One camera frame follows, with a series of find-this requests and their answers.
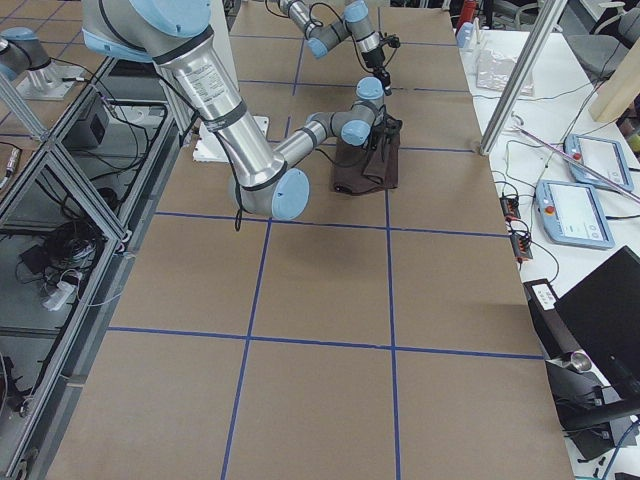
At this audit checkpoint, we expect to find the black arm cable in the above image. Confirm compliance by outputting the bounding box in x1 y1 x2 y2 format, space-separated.
307 2 371 71
209 119 396 232

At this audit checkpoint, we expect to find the aluminium frame post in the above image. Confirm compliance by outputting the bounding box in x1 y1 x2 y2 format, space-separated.
479 0 568 156

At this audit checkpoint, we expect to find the silver foil bag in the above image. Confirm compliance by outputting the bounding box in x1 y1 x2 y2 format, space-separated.
475 49 518 92

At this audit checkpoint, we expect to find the blue teach pendant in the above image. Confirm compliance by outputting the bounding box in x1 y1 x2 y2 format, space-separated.
535 180 615 250
564 134 634 192

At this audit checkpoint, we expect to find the black monitor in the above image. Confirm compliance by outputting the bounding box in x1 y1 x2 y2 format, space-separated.
556 246 639 398

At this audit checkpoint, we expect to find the aluminium frame rack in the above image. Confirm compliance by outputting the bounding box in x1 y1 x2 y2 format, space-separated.
1 60 192 479

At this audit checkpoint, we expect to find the near blue teach pendant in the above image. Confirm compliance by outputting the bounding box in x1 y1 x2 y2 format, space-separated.
535 180 615 250

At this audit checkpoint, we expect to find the far blue teach pendant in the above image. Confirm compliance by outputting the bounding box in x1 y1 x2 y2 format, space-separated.
564 134 634 192

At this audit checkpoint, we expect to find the white power strip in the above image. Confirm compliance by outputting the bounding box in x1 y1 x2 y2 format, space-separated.
42 280 77 311

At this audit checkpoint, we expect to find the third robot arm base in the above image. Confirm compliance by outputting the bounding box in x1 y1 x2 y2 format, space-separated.
1 27 85 101

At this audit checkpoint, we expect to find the black box with label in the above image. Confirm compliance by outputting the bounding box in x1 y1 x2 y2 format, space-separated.
523 279 592 373

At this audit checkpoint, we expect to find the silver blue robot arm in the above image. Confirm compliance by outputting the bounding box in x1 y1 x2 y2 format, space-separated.
272 0 401 96
82 1 400 220

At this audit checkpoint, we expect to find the wooden plank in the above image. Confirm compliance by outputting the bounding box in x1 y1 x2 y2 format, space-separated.
589 8 639 122

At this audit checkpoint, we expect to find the white reacher grabber tool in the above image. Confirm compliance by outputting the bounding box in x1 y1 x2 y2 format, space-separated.
511 113 639 203

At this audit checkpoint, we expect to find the brown t-shirt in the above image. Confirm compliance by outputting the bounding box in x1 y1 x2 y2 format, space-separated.
332 133 400 196

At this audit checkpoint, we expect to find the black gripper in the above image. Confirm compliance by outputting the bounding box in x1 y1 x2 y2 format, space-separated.
368 113 403 149
360 31 401 96

